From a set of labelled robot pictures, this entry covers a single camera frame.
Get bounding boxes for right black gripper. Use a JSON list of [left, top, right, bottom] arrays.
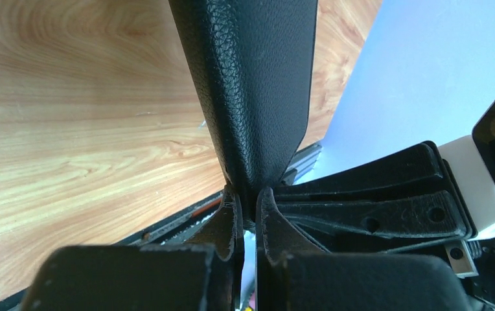
[[277, 141, 495, 310]]

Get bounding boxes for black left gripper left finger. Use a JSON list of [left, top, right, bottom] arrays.
[[20, 187, 244, 310]]

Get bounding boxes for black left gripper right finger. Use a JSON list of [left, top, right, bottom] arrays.
[[256, 188, 470, 310]]

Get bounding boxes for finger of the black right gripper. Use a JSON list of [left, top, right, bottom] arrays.
[[274, 141, 450, 198]]

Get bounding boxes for black zip tool case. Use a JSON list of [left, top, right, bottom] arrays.
[[170, 1, 317, 225]]

